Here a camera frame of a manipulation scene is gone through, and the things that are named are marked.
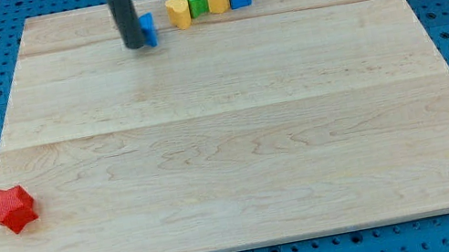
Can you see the light wooden board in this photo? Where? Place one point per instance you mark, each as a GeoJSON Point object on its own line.
{"type": "Point", "coordinates": [282, 121]}

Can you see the red star block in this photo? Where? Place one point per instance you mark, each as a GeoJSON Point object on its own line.
{"type": "Point", "coordinates": [16, 209]}

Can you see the blue block behind rod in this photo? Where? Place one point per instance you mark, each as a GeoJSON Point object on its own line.
{"type": "Point", "coordinates": [148, 29]}

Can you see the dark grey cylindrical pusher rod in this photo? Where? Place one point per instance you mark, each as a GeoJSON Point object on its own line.
{"type": "Point", "coordinates": [127, 22]}

